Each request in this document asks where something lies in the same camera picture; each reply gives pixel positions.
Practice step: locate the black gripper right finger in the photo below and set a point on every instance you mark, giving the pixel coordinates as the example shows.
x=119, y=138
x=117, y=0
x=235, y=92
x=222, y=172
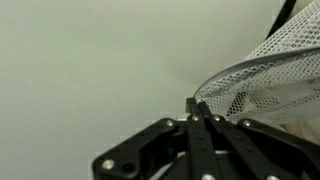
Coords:
x=239, y=157

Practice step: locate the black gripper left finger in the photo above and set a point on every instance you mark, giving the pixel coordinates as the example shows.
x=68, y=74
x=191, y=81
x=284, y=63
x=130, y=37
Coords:
x=203, y=165

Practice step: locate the clear plastic bag with clothes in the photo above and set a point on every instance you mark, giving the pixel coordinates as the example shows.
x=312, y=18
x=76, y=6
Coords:
x=278, y=82

